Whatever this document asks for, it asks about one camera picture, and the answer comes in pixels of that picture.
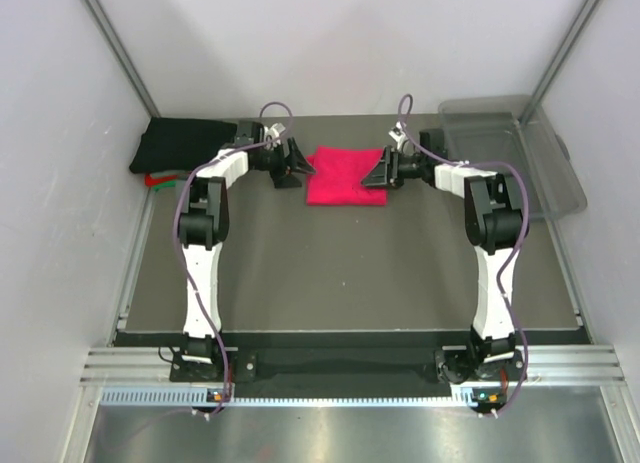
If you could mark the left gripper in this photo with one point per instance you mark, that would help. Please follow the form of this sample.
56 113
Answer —
294 160

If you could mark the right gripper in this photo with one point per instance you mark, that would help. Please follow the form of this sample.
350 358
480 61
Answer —
379 175

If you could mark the pink t shirt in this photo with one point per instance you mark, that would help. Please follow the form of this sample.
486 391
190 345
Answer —
338 175

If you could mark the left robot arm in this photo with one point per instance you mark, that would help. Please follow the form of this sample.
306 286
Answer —
202 224

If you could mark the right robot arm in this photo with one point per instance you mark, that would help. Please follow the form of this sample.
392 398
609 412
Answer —
496 218

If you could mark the folded green t shirt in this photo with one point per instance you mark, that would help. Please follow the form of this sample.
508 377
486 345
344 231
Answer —
157 185

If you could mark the folded black t shirt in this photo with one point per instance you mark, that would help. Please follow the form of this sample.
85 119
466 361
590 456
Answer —
178 144

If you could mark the folded red t shirt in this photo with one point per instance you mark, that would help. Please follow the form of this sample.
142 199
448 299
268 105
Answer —
148 178

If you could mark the clear plastic bin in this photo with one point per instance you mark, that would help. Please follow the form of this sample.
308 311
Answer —
488 129

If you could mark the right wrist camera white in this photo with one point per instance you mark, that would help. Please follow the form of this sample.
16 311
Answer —
399 136

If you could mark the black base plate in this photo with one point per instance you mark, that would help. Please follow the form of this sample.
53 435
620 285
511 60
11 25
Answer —
347 386

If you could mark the grey cable duct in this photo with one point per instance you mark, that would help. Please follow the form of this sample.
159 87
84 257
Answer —
202 397

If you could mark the left corner frame post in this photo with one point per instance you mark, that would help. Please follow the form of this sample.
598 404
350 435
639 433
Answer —
108 31

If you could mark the corner frame post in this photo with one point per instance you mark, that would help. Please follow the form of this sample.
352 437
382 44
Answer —
108 31
586 11

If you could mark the aluminium frame rail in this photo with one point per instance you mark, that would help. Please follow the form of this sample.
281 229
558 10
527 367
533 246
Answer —
547 364

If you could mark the right corner frame post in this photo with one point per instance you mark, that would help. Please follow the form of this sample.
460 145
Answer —
586 11

